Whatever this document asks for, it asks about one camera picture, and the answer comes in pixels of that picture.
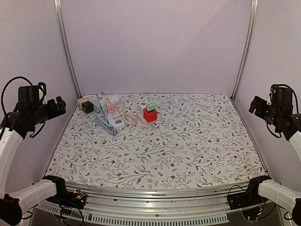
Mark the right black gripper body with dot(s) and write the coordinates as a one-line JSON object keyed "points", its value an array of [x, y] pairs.
{"points": [[258, 107]]}

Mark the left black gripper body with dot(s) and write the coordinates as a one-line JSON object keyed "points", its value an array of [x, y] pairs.
{"points": [[40, 115]]}

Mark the beige cube socket adapter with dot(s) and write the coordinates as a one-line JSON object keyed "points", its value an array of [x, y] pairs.
{"points": [[80, 102]]}

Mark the dark green cube adapter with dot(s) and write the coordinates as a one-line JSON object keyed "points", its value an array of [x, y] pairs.
{"points": [[87, 107]]}

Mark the grey-blue power strip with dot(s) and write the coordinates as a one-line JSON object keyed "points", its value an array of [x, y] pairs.
{"points": [[96, 105]]}

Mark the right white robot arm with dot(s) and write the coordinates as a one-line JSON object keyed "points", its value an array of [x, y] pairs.
{"points": [[281, 110]]}

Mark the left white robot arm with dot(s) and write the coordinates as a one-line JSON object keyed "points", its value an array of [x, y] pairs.
{"points": [[31, 109]]}

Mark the pink cube socket adapter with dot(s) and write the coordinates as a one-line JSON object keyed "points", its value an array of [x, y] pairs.
{"points": [[111, 108]]}

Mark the white square plug adapter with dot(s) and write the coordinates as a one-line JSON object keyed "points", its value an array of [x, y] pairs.
{"points": [[113, 99]]}

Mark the red cube socket adapter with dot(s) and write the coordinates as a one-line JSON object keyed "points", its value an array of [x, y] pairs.
{"points": [[150, 116]]}

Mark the white power strip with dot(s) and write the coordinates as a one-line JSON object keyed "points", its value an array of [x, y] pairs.
{"points": [[113, 119]]}

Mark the white cartoon cube adapter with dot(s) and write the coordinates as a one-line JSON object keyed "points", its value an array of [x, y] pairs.
{"points": [[141, 107]]}

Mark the mint green cube adapter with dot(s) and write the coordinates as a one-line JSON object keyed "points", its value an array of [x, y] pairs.
{"points": [[150, 106]]}

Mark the right aluminium frame post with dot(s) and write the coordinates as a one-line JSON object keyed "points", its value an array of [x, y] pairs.
{"points": [[246, 49]]}

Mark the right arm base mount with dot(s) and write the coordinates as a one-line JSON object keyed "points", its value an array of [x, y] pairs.
{"points": [[244, 199]]}

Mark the aluminium front rail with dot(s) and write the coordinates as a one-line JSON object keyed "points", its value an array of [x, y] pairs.
{"points": [[207, 206]]}

